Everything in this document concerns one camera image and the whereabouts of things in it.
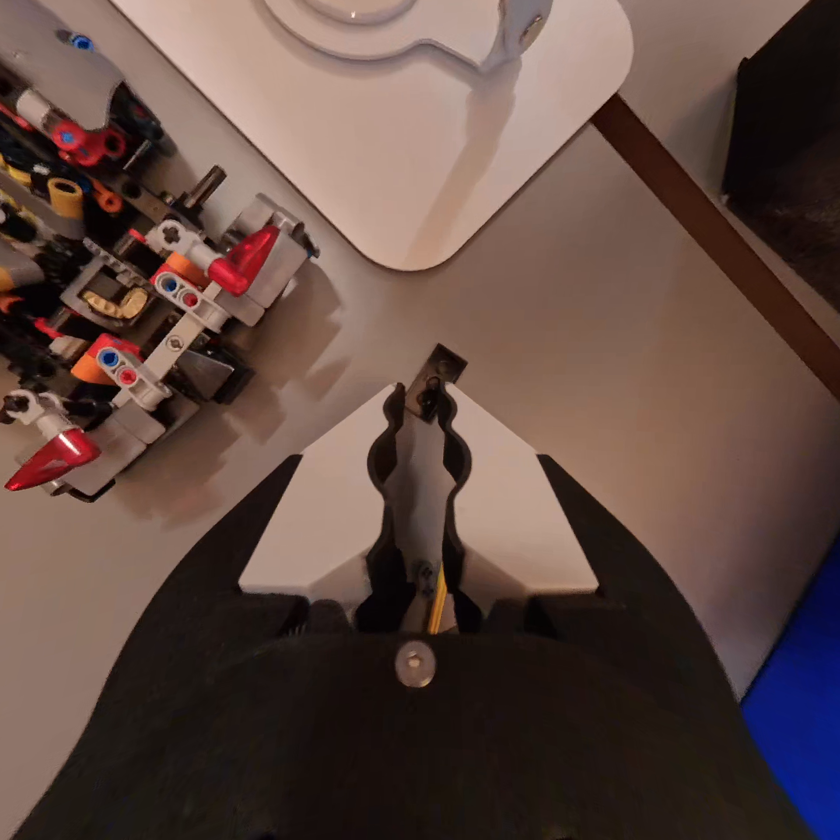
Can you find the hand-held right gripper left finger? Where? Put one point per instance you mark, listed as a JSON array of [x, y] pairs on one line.
[[315, 525]]

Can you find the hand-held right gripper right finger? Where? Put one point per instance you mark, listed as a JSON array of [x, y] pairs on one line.
[[525, 525]]

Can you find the dark grey lego brick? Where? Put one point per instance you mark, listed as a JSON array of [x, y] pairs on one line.
[[446, 367]]

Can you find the pile of loose lego pieces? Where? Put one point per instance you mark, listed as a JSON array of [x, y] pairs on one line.
[[438, 597]]

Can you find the partly built lego car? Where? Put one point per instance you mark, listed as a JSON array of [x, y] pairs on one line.
[[98, 262]]

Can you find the dark printed lego box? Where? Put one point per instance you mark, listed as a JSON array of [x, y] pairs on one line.
[[787, 131]]

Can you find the blue storage bin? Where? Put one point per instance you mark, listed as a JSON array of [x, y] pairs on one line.
[[800, 722]]

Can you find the white rounded board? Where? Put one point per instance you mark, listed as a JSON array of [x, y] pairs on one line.
[[394, 164]]

